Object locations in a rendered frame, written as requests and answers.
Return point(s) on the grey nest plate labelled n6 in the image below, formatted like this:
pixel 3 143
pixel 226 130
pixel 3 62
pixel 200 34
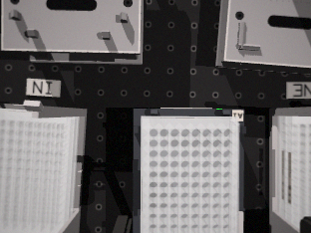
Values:
pixel 265 32

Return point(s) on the grey perforated base plate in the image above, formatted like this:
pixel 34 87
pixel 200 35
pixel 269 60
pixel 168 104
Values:
pixel 178 71

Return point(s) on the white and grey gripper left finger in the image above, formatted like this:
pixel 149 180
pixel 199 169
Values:
pixel 124 224

